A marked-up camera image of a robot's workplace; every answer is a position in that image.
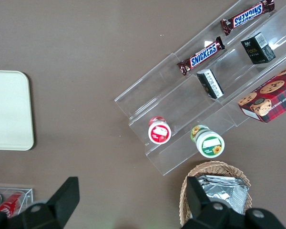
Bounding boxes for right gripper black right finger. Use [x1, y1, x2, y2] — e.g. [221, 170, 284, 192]
[181, 176, 231, 229]

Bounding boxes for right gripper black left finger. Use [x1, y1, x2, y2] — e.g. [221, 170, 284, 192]
[21, 176, 81, 229]

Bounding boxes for light wicker basket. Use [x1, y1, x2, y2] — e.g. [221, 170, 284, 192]
[179, 160, 253, 227]

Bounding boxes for cream plastic tray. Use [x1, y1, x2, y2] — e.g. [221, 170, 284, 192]
[0, 70, 35, 151]

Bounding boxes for silver foil packages stack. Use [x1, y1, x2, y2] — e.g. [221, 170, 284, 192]
[197, 175, 250, 215]

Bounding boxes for clear acrylic bottle rack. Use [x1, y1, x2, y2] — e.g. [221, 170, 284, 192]
[0, 187, 34, 218]

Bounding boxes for green lid jar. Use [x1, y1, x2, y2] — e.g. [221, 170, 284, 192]
[190, 125, 225, 159]

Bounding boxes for red lid jar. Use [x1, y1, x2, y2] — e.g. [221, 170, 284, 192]
[147, 116, 172, 145]

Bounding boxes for clear acrylic stepped shelf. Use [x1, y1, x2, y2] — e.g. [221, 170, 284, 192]
[113, 0, 286, 177]

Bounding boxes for small black carton box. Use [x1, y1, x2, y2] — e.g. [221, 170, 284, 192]
[240, 31, 276, 65]
[196, 68, 225, 100]

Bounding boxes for red tartan cookie box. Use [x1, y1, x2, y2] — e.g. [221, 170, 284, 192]
[237, 61, 286, 124]

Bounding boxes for Snickers chocolate bar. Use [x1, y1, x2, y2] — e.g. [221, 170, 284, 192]
[176, 36, 226, 76]
[220, 0, 276, 36]

